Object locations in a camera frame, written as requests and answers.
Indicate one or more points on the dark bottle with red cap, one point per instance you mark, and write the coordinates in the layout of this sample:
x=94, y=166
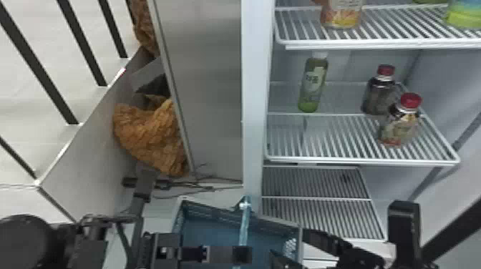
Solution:
x=379, y=95

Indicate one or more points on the white fridge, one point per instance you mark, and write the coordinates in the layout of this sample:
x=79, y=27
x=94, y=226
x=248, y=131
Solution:
x=255, y=112

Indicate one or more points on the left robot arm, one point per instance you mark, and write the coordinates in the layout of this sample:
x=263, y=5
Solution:
x=26, y=242

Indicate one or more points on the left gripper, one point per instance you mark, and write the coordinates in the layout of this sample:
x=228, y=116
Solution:
x=159, y=251

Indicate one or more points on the orange cloth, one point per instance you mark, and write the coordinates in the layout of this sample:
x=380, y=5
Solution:
x=150, y=135

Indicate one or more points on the pale bottle with red cap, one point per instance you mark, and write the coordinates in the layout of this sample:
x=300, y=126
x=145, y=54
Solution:
x=400, y=125

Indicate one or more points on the green and blue bottle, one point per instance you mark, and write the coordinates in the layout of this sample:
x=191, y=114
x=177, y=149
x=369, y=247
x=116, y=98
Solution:
x=464, y=14

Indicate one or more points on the orange bottle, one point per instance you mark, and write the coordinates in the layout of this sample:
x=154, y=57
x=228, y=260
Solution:
x=341, y=15

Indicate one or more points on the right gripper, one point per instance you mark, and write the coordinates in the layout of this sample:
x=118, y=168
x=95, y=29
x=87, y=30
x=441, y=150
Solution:
x=362, y=261

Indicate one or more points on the blue basket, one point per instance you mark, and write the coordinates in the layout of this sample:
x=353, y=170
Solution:
x=210, y=234

